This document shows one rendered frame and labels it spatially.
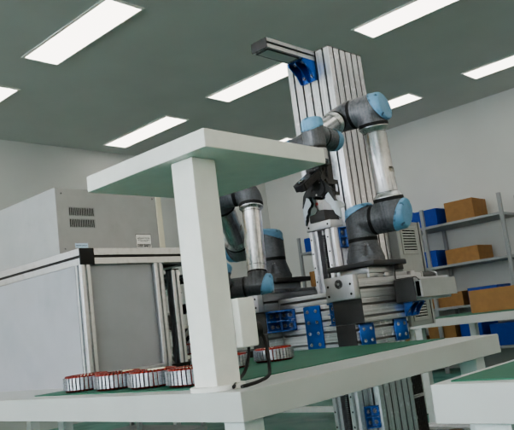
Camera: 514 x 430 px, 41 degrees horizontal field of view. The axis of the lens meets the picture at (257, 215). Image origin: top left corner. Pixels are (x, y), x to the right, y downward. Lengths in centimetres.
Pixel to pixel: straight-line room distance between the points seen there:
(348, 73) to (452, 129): 615
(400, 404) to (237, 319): 185
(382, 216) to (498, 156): 639
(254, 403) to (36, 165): 746
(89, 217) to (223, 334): 96
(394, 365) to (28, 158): 727
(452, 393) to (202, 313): 49
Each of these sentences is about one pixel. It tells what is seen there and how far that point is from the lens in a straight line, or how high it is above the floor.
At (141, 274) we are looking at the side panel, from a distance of 202.
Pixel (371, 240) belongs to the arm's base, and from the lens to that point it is 267.
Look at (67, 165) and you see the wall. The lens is 873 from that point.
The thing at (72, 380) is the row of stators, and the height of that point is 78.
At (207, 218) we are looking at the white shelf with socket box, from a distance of 125.
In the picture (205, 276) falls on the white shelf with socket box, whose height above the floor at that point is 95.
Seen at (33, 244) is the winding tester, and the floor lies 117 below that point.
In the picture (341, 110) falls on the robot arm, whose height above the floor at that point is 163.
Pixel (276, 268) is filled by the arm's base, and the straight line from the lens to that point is 297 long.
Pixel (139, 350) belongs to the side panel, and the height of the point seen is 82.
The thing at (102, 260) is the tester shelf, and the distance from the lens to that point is 193.
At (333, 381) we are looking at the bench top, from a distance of 135.
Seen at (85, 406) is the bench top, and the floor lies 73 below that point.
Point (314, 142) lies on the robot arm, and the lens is 224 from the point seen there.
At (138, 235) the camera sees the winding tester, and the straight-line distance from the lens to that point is 220.
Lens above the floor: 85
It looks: 9 degrees up
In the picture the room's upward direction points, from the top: 7 degrees counter-clockwise
